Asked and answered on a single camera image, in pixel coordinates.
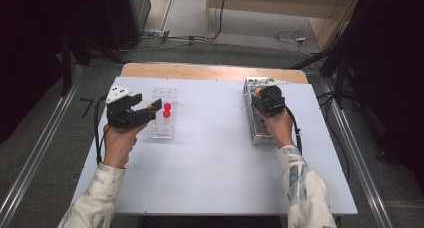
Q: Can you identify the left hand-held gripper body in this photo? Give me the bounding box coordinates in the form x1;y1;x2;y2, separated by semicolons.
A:
105;84;138;130

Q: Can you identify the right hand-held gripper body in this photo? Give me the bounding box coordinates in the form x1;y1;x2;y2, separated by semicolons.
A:
252;80;290;118

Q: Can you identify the clear plastic test tube rack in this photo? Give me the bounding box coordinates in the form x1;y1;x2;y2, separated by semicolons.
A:
145;86;179;140

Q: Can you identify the white metal test tube rack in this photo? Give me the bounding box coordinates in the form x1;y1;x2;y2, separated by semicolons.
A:
243;76;285;147

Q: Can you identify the person's right hand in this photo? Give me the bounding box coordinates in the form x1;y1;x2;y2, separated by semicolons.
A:
255;108;296;150

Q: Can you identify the person's left hand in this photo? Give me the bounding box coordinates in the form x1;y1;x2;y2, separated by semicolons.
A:
102;122;148;169

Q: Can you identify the black stand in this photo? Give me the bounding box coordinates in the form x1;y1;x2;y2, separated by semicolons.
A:
59;29;129;98
283;37;355;110

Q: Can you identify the grey power strip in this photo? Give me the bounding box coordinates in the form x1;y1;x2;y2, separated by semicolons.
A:
141;28;171;45

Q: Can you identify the black cabinet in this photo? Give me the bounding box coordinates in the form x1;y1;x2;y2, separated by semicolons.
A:
99;0;152;51

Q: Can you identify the light wooden shelf unit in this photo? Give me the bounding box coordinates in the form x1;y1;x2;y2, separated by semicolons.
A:
204;0;365;51

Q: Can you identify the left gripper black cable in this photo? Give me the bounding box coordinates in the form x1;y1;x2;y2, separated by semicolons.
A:
93;94;112;166

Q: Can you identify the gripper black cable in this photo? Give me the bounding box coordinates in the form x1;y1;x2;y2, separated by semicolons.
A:
93;94;112;166
263;89;304;155

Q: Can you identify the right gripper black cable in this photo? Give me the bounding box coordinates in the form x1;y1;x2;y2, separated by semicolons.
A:
263;89;304;155

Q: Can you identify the white floor cable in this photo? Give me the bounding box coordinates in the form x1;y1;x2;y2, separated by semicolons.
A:
273;30;310;50

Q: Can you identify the black floor cable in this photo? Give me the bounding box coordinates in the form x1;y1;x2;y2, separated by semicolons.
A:
316;90;353;182

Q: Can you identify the metal floor rail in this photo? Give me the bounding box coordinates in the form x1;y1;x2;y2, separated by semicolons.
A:
0;65;83;223
320;78;395;228

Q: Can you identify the black hanging cable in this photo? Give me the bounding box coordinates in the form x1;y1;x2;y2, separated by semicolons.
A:
211;0;228;42

